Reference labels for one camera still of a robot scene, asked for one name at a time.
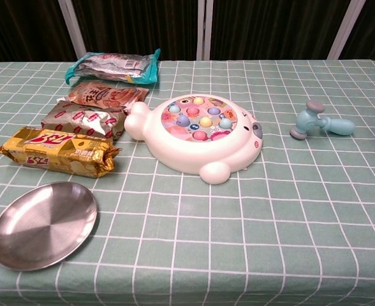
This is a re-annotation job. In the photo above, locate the light blue toy hammer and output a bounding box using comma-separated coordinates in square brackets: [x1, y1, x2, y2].
[289, 99, 357, 142]

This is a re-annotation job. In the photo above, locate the teal clear snack bag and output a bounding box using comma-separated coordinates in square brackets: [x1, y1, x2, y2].
[64, 48, 161, 86]

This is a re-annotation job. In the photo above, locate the green checked tablecloth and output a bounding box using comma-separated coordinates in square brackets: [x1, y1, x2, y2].
[0, 58, 375, 306]

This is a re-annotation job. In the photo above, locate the white metal frame post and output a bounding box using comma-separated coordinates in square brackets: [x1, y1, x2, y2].
[58, 0, 87, 60]
[205, 0, 214, 61]
[327, 0, 366, 61]
[196, 0, 207, 61]

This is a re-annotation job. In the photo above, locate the silver red snack pack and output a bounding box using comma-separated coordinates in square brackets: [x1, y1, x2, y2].
[40, 100, 128, 142]

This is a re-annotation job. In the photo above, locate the orange snack pack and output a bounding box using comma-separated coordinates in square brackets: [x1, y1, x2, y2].
[68, 81, 150, 110]

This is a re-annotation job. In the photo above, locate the gold biscuit pack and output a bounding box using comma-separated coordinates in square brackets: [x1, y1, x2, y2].
[0, 126, 122, 179]

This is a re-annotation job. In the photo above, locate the whack-a-mole toy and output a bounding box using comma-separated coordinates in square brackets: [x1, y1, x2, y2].
[124, 93, 264, 186]

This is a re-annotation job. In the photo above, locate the dark brown curtain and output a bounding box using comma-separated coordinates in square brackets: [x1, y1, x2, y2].
[0, 0, 375, 68]

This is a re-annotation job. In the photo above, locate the round stainless steel plate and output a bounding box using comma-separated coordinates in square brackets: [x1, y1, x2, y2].
[0, 181, 99, 272]

